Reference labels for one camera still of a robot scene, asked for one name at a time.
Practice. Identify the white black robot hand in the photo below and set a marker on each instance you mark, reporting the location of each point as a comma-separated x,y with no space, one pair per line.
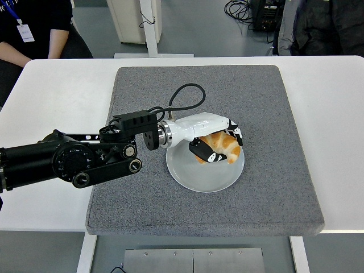
199,125

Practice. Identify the golden croissant bread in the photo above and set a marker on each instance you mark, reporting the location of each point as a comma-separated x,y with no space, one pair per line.
224,143

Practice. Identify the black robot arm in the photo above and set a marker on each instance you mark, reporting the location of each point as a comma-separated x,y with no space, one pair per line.
71,162

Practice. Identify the pale grey round plate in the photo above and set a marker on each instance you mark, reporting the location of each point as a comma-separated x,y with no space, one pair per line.
204,177

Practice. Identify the grey fabric mat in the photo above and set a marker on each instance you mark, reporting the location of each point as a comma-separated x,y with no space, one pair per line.
256,113

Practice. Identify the white cabinet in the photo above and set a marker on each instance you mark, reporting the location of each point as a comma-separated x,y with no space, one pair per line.
128,22

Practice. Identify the black equipment box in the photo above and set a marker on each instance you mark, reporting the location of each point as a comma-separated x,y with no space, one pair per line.
267,15

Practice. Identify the person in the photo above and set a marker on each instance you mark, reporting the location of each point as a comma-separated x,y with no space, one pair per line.
321,25
42,14

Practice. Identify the white table leg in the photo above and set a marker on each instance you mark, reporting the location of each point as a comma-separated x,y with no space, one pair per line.
300,256
86,253

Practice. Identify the white table post with base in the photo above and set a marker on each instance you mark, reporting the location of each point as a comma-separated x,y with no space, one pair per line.
150,34

